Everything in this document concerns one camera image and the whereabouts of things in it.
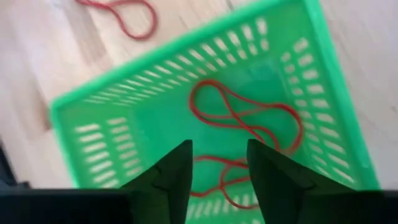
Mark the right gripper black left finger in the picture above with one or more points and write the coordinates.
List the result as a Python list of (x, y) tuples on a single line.
[(174, 180)]

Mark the red rubber band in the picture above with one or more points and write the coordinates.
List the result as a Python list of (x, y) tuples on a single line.
[(154, 23), (217, 160), (191, 101)]

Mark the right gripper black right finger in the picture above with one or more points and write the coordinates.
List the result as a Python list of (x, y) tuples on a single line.
[(273, 183)]

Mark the green plastic basket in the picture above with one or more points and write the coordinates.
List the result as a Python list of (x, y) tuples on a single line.
[(161, 124)]

